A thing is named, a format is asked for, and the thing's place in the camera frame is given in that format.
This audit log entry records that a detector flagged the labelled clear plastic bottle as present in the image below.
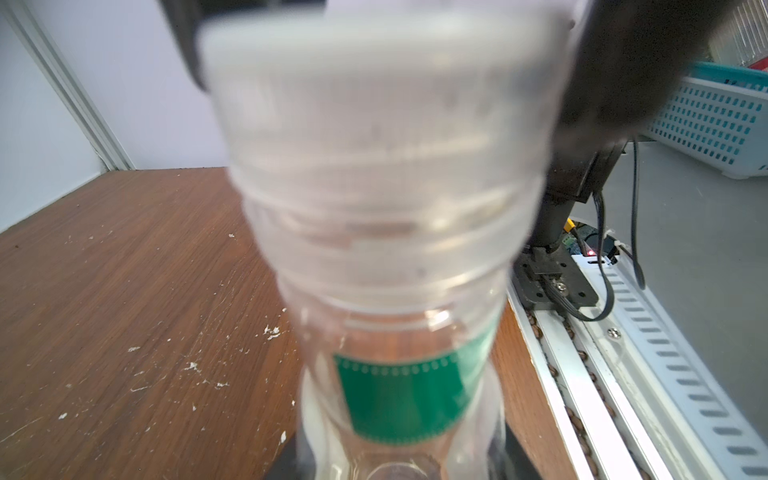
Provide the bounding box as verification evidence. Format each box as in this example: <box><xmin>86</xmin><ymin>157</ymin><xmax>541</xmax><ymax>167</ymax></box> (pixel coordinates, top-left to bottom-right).
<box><xmin>230</xmin><ymin>166</ymin><xmax>545</xmax><ymax>479</ymax></box>

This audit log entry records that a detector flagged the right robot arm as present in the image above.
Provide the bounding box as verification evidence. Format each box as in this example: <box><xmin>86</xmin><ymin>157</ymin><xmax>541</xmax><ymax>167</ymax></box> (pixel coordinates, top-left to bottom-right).
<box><xmin>529</xmin><ymin>1</ymin><xmax>736</xmax><ymax>249</ymax></box>

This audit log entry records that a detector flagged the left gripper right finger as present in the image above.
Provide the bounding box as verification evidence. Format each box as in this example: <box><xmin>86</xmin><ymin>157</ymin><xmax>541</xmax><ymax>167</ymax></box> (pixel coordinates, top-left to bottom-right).
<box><xmin>494</xmin><ymin>423</ymin><xmax>542</xmax><ymax>480</ymax></box>

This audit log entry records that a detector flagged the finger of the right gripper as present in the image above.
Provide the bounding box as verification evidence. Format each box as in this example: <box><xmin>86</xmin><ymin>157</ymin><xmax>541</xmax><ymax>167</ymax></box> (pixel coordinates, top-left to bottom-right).
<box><xmin>158</xmin><ymin>0</ymin><xmax>327</xmax><ymax>90</ymax></box>
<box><xmin>554</xmin><ymin>0</ymin><xmax>736</xmax><ymax>156</ymax></box>

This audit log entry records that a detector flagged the right electronics board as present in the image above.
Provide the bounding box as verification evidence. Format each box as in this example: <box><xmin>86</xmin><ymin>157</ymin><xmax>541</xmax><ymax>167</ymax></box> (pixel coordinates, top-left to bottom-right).
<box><xmin>561</xmin><ymin>219</ymin><xmax>620</xmax><ymax>264</ymax></box>

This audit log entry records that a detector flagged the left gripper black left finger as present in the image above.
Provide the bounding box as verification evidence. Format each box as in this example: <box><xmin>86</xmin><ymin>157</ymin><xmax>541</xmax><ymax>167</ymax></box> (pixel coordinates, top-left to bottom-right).
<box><xmin>264</xmin><ymin>431</ymin><xmax>312</xmax><ymax>480</ymax></box>

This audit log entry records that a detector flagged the aluminium front rail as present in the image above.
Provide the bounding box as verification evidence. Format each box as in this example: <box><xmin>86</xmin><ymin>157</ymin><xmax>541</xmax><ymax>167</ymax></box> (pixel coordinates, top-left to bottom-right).
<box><xmin>509</xmin><ymin>248</ymin><xmax>767</xmax><ymax>479</ymax></box>

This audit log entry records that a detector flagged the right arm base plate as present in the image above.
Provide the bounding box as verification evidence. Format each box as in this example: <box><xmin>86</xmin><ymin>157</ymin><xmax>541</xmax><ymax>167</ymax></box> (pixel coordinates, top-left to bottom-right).
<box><xmin>512</xmin><ymin>246</ymin><xmax>598</xmax><ymax>310</ymax></box>

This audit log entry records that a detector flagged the white bottle cap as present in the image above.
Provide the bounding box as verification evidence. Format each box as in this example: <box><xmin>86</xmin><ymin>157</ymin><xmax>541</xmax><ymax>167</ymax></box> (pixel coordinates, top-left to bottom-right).
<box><xmin>197</xmin><ymin>7</ymin><xmax>569</xmax><ymax>211</ymax></box>

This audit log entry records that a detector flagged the teal plastic basket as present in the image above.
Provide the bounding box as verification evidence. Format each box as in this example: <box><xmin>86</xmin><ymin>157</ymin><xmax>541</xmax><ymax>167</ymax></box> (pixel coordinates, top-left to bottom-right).
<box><xmin>643</xmin><ymin>62</ymin><xmax>767</xmax><ymax>179</ymax></box>

